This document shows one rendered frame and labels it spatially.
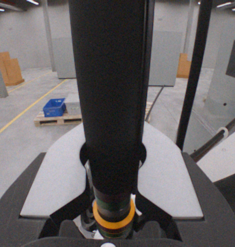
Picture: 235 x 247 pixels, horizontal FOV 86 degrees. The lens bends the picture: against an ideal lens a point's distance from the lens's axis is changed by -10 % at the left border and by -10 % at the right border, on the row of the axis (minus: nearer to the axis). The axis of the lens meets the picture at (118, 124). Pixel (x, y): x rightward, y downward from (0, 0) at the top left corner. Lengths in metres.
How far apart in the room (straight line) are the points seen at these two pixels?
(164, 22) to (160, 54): 7.22
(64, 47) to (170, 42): 4.68
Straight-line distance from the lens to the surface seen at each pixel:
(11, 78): 8.36
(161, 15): 12.79
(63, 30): 12.97
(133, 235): 0.24
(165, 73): 5.91
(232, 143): 0.54
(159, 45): 5.74
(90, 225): 0.33
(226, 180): 0.30
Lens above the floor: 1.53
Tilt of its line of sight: 31 degrees down
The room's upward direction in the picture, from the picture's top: straight up
